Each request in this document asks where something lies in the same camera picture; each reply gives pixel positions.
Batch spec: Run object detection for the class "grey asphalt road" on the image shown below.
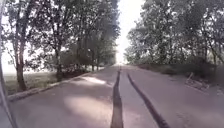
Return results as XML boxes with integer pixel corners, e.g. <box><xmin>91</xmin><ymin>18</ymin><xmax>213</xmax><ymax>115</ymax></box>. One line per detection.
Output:
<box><xmin>0</xmin><ymin>64</ymin><xmax>224</xmax><ymax>128</ymax></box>

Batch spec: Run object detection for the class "row of trees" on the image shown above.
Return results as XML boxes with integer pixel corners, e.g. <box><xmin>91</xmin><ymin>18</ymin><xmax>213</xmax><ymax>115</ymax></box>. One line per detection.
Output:
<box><xmin>0</xmin><ymin>0</ymin><xmax>122</xmax><ymax>92</ymax></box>
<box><xmin>123</xmin><ymin>0</ymin><xmax>224</xmax><ymax>84</ymax></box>

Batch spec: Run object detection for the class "grass verge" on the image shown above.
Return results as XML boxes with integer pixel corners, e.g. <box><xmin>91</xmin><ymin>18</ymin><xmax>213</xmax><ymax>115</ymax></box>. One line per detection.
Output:
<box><xmin>2</xmin><ymin>70</ymin><xmax>88</xmax><ymax>96</ymax></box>

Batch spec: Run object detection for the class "leaf-strewn dirt verge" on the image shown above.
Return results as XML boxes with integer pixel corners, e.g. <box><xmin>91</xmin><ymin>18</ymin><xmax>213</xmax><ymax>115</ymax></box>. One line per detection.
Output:
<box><xmin>137</xmin><ymin>63</ymin><xmax>224</xmax><ymax>97</ymax></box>

